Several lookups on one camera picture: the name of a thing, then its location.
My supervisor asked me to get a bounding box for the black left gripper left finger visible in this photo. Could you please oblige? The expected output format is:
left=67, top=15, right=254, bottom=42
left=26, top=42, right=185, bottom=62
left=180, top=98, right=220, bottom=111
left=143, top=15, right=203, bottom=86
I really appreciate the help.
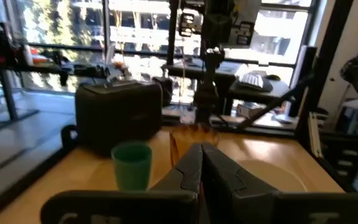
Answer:
left=149, top=142, right=203, bottom=200

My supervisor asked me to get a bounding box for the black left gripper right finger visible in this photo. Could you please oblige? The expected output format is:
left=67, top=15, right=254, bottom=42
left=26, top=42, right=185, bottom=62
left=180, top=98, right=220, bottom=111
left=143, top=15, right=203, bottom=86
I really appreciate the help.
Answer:
left=201, top=142, right=279, bottom=224

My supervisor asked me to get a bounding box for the amber glass tumbler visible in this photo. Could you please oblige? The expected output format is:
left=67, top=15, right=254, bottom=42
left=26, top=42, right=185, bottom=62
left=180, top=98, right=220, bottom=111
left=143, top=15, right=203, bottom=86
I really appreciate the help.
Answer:
left=169, top=123, right=221, bottom=167

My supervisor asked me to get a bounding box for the green plastic cup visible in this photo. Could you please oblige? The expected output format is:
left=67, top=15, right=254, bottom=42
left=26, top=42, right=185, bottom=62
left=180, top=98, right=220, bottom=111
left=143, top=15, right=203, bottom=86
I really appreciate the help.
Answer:
left=111, top=141, right=153, bottom=192

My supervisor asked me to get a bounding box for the dark round placemat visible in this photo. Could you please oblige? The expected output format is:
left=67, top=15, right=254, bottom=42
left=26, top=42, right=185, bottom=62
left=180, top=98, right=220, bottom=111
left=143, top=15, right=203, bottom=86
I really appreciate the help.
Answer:
left=237, top=159, right=308, bottom=193

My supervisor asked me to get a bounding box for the black toaster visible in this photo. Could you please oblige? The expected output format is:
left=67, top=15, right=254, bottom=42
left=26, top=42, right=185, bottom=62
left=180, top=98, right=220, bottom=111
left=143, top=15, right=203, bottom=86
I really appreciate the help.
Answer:
left=75, top=80, right=163, bottom=155

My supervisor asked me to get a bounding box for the black diagonal rod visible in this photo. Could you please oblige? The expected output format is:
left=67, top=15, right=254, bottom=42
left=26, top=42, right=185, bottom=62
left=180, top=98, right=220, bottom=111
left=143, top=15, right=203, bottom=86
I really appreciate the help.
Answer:
left=237, top=74, right=315, bottom=130

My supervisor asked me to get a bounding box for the black computer desk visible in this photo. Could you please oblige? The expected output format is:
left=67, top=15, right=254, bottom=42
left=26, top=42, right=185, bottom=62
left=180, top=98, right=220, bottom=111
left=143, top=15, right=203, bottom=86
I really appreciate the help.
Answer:
left=162, top=62, right=292, bottom=108

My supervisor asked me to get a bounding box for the computer keyboard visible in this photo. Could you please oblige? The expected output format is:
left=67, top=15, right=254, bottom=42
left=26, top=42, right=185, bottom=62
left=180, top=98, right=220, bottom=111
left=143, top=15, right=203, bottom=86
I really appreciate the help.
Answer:
left=239, top=72, right=273, bottom=93

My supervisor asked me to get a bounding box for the black monitor pole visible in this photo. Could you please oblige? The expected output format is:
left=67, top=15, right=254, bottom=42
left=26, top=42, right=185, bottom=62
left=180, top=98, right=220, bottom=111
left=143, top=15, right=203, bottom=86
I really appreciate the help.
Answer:
left=166, top=0, right=180, bottom=66

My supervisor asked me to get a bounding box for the black standing desk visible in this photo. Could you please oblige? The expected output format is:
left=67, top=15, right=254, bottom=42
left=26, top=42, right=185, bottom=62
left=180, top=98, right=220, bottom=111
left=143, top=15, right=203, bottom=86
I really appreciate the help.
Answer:
left=0, top=18, right=113, bottom=135

